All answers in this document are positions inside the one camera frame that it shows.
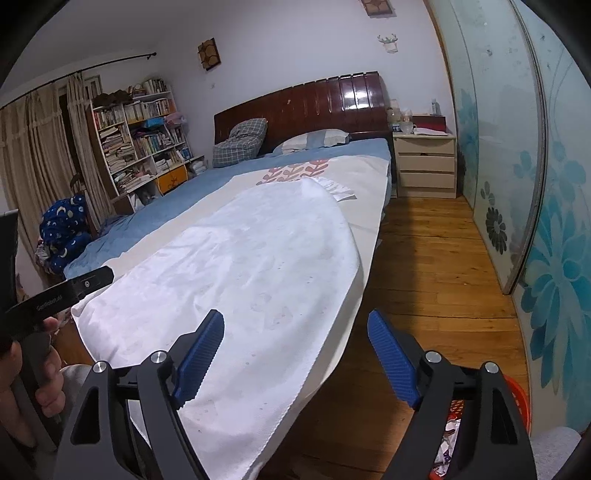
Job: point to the deer plant wall sticker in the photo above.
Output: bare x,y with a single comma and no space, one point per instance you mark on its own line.
389,42

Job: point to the blue moon pattern blanket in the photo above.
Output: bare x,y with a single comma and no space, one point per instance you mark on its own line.
65,232

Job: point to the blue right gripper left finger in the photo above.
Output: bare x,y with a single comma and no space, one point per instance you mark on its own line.
191,356

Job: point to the black curtain rod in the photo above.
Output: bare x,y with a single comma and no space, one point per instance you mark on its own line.
9,95

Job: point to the orange plastic basket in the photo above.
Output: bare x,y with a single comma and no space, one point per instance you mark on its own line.
492,441

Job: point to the cream floral bed cover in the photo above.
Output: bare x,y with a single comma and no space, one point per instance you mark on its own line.
323,193

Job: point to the dark wooden headboard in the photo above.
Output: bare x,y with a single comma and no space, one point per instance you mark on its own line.
354,103

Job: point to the brown square wall decoration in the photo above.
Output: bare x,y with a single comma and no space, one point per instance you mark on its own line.
208,54

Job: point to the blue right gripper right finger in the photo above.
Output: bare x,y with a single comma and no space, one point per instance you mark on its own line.
399,354

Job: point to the white bookshelf with books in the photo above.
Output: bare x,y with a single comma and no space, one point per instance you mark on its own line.
140,144

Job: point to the cream bedside drawer cabinet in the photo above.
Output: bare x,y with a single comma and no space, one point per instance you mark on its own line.
426,166

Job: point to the floral glass wardrobe door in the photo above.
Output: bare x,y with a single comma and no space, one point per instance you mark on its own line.
523,121

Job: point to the white and blue pillow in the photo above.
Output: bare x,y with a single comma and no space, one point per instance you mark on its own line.
324,138

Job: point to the white cloth on bed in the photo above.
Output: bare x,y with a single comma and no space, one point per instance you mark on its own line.
240,286

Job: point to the beige curtain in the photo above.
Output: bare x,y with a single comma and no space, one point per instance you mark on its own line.
37,164

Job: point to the person's left hand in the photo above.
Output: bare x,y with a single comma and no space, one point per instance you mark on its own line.
49,394

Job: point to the bed with blue sheet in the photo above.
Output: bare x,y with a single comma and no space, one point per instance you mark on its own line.
282,247

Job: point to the plaid grey pillow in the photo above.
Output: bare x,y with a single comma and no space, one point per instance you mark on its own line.
243,143

